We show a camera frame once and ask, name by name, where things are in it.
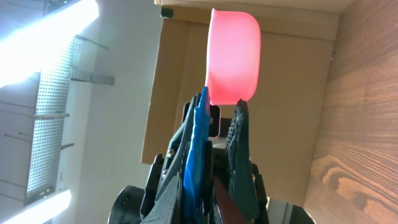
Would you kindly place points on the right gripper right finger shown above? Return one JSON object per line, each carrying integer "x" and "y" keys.
{"x": 241, "y": 186}

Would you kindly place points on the pink scoop blue handle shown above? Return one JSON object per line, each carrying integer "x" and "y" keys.
{"x": 232, "y": 70}

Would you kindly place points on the perforated metal panel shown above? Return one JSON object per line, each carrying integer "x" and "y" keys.
{"x": 50, "y": 113}

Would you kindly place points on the cardboard board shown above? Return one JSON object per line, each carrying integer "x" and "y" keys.
{"x": 296, "y": 44}

